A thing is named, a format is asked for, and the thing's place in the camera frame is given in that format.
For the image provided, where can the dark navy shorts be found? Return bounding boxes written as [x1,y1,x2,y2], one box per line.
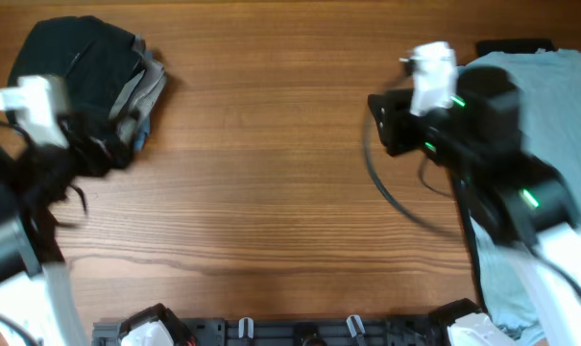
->
[8,16,145,175]

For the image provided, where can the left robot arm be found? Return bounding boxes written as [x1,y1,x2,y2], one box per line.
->
[0,135,89,345]

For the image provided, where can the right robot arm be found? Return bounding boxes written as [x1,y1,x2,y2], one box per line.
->
[367,66,581,345]

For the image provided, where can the light blue t-shirt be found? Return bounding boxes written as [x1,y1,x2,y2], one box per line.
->
[472,49,581,345]

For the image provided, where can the black t-shirt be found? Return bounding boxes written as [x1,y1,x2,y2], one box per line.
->
[475,38,556,57]

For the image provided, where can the folded blue garment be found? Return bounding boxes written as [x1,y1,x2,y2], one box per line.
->
[133,116,152,152]

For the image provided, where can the folded grey shorts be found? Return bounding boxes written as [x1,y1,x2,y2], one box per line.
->
[109,36,167,148]

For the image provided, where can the right black camera cable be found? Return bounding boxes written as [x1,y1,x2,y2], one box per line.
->
[361,108,464,236]

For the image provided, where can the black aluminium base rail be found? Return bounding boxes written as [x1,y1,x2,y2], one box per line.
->
[91,302,517,346]

